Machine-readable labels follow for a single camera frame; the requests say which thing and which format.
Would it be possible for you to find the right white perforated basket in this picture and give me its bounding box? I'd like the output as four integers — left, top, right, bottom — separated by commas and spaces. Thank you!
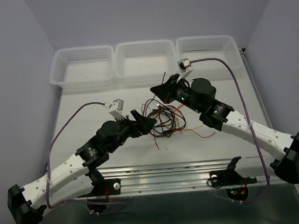
176, 35, 244, 81

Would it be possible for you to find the black usb cable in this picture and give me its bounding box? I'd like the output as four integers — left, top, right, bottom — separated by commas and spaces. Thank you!
143, 101, 189, 139

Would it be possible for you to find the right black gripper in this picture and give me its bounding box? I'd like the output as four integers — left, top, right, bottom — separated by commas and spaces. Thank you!
148, 72, 203, 117

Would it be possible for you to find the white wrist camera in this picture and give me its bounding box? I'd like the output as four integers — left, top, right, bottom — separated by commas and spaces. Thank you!
177, 58, 193, 82
104, 99, 127, 121

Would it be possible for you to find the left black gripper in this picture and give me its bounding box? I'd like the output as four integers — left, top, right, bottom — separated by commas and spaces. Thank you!
105, 108, 158, 153

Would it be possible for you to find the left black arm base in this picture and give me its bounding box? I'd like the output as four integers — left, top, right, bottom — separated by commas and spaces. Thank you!
78, 170, 125, 216

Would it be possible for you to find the left white perforated basket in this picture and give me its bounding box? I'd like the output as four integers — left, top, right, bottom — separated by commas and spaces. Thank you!
49, 45, 114, 90

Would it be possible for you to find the orange yellow thin wire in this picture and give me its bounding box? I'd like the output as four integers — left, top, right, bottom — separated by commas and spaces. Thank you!
151, 100, 206, 140

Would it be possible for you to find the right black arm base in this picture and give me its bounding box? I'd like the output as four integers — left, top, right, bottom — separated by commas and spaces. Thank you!
206, 156, 258, 203

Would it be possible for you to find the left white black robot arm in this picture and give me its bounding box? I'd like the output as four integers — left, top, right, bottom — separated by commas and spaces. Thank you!
7, 110, 156, 224

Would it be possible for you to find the white perforated basket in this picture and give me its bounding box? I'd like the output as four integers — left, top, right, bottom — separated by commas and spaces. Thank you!
114, 39, 178, 85
49, 45, 114, 90
176, 35, 244, 81

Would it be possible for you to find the dark brown thin wire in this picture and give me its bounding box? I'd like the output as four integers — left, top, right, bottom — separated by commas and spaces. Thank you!
139, 70, 186, 123

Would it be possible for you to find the middle white perforated basket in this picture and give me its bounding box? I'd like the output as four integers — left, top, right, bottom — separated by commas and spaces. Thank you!
114, 39, 178, 85

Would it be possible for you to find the aluminium extrusion rail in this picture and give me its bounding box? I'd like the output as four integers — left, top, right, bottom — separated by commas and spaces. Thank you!
66, 156, 263, 200

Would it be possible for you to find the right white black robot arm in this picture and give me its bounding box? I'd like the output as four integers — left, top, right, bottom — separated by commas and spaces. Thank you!
150, 74, 299, 184

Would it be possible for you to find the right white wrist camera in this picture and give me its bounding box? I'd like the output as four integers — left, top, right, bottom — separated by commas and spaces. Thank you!
177, 58, 193, 82

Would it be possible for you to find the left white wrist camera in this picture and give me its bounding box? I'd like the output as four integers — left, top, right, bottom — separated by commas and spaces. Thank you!
104, 99, 127, 121

